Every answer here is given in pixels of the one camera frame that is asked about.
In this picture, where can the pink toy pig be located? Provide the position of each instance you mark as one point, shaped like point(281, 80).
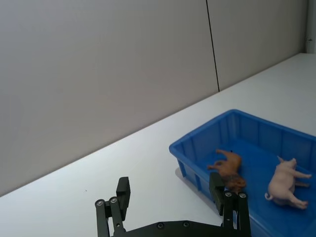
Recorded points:
point(281, 182)

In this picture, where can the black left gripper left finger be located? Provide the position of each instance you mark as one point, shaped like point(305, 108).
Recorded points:
point(121, 197)

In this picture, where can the blue plastic bin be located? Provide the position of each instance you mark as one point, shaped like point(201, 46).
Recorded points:
point(261, 138)

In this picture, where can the brown toy lion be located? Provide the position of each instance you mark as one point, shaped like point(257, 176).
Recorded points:
point(232, 163)

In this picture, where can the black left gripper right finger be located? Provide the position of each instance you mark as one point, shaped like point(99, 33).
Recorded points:
point(232, 209)

